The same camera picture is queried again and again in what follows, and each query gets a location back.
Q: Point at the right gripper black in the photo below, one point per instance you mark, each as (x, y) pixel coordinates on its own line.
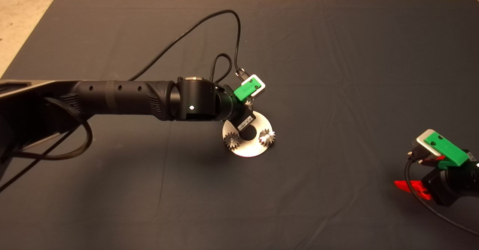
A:
(454, 182)

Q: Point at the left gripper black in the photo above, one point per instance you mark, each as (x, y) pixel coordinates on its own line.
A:
(235, 113)

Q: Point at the small steel planetary gear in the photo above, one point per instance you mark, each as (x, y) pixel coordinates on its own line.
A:
(232, 140)
(249, 104)
(266, 137)

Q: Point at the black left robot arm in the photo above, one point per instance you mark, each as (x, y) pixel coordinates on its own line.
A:
(123, 98)

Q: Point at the round metal carrier plate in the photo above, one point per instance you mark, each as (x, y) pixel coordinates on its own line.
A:
(249, 149)

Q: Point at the dark grey table cloth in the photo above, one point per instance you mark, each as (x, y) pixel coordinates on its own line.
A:
(299, 55)

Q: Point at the bright green camera mount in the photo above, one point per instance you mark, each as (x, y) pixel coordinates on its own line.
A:
(247, 90)
(445, 148)

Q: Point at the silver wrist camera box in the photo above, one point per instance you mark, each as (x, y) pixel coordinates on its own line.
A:
(262, 87)
(424, 142)

